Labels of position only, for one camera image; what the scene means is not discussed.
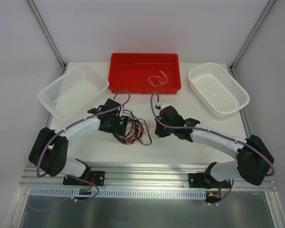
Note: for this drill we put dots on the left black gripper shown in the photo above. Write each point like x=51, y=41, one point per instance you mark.
x=123, y=124

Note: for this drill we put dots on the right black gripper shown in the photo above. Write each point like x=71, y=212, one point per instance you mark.
x=160, y=128

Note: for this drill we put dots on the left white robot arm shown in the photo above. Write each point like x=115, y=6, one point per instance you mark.
x=49, y=152

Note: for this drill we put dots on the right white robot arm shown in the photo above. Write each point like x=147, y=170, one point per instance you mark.
x=252, y=161

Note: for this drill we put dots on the red plastic bin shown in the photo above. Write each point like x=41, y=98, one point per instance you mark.
x=144, y=73

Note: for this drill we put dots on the translucent white rectangular basket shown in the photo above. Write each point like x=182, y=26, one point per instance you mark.
x=69, y=96

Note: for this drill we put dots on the white oval perforated basket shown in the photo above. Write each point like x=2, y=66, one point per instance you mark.
x=221, y=94

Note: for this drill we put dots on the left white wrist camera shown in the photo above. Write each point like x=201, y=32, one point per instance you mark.
x=118, y=107

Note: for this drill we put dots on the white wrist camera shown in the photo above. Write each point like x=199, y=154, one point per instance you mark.
x=118, y=107
x=161, y=105

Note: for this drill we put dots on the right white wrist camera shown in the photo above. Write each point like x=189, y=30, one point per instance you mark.
x=161, y=105

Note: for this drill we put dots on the aluminium mounting rail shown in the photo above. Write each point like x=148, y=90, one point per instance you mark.
x=142, y=176

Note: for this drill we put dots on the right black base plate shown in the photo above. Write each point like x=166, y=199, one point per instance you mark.
x=196, y=180

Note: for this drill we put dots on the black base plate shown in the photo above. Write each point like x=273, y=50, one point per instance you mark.
x=196, y=180
x=96, y=177

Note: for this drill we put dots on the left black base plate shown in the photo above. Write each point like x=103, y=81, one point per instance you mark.
x=96, y=177

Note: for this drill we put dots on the white slotted cable duct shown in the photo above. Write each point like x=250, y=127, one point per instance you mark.
x=120, y=193

